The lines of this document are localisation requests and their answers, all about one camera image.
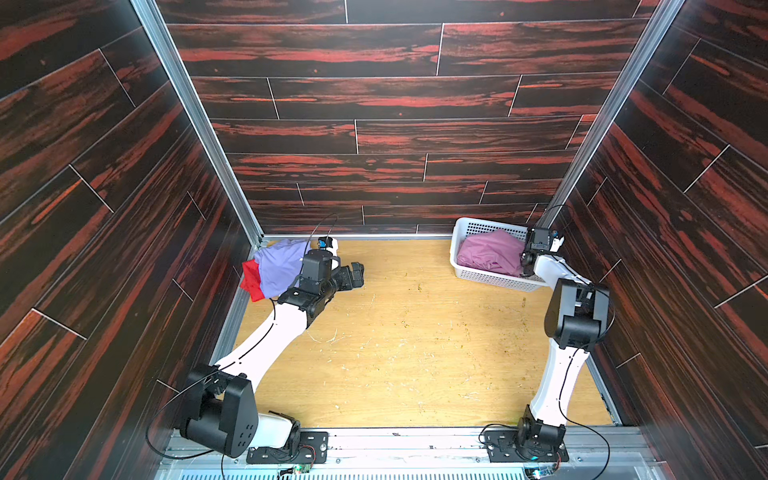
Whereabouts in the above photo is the aluminium left floor rail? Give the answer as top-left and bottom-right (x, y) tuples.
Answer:
(211, 289), (250, 362)

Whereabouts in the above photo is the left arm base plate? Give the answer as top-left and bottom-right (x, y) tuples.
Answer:
(246, 429), (329, 465)

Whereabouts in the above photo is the aluminium front rail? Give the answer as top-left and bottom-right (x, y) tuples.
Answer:
(156, 426), (670, 479)

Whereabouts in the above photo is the folded lavender t-shirt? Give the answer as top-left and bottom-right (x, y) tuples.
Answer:
(253, 239), (309, 298)

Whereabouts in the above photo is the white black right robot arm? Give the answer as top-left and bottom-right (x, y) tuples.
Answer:
(515, 227), (610, 460)

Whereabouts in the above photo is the folded red t-shirt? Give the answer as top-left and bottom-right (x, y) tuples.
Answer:
(240, 260), (265, 302)

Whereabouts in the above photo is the aluminium back floor rail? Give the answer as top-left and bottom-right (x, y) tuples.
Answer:
(263, 233), (452, 242)

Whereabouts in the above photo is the aluminium corner post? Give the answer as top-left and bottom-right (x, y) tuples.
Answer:
(130, 0), (264, 248)
(536, 0), (685, 227)

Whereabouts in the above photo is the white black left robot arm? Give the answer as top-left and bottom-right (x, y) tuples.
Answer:
(176, 236), (364, 458)

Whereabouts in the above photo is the aluminium left corner post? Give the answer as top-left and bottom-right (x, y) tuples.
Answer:
(130, 0), (264, 248)

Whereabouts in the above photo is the aluminium right corner post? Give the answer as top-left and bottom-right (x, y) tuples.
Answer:
(536, 0), (685, 227)

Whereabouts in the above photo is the magenta t-shirt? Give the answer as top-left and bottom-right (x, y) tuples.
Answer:
(456, 229), (525, 276)

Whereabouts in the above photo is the white perforated plastic basket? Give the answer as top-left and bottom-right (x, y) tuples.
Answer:
(450, 217), (546, 292)

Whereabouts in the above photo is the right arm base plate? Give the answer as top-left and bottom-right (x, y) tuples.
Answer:
(479, 425), (570, 463)

